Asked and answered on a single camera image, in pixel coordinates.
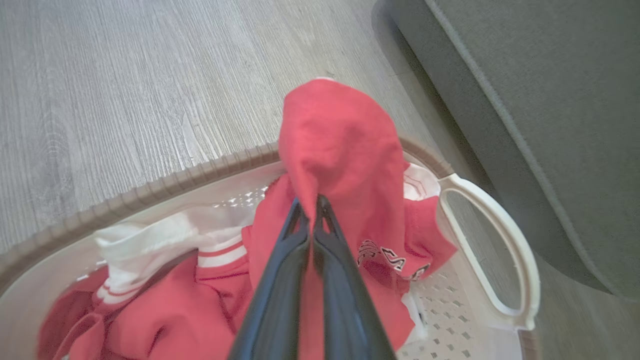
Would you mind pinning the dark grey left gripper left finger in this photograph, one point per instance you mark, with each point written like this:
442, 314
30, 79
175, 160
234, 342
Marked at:
280, 290

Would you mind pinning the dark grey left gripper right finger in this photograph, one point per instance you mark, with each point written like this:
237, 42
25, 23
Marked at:
345, 310

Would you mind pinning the red printed jersey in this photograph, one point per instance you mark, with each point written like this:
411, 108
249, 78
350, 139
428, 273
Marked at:
340, 140

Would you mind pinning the white laundry basket brown rim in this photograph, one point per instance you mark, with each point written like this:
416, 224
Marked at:
150, 190

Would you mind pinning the red textured garment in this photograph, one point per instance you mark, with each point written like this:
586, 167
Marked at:
175, 320

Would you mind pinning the white garment with red stripes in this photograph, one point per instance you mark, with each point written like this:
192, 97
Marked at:
150, 240

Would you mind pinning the grey fabric sofa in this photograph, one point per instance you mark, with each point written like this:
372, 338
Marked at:
550, 100

